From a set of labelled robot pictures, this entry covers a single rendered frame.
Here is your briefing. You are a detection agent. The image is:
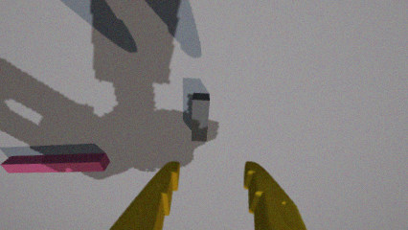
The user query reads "pink rod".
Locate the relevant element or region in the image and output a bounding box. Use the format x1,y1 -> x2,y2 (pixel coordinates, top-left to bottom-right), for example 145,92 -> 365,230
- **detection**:
1,152 -> 110,173

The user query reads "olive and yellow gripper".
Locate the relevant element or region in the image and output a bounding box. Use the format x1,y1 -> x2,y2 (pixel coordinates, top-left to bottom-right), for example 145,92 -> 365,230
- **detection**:
109,161 -> 306,230

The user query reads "grey rectangular block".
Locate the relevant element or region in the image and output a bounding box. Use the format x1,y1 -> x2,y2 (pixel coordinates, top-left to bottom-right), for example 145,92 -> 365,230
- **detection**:
192,93 -> 210,142

